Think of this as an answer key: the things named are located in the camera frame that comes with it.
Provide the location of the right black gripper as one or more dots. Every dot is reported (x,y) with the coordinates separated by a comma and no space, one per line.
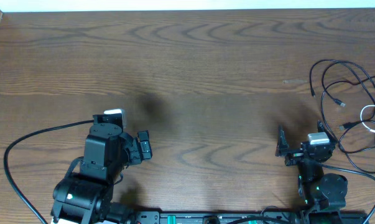
(283,150)

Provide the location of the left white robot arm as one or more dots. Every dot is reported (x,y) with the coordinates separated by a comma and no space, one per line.
(85,194)

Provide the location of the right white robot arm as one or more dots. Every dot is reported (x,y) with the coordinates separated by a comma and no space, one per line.
(324,194)

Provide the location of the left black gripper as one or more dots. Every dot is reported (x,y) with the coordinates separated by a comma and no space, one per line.
(137,149)

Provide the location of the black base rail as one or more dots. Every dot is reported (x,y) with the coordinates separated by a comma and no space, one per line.
(267,216)

